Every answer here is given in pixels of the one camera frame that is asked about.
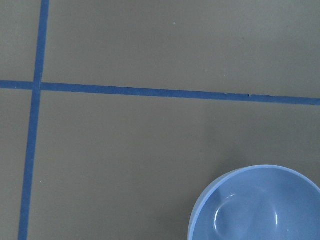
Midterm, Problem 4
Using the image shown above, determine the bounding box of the blue bowl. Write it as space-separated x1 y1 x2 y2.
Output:
187 165 320 240

